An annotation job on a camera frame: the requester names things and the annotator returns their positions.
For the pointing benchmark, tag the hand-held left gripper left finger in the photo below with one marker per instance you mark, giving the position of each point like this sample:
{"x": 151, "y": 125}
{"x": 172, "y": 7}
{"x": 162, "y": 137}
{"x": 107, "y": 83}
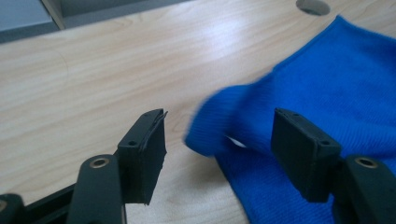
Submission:
{"x": 143, "y": 155}

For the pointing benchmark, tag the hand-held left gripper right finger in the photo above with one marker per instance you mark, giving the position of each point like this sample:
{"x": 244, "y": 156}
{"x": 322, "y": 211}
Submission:
{"x": 305, "y": 155}

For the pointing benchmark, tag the blue cloth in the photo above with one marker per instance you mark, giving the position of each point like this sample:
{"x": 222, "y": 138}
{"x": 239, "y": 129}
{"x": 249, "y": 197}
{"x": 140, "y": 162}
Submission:
{"x": 327, "y": 93}

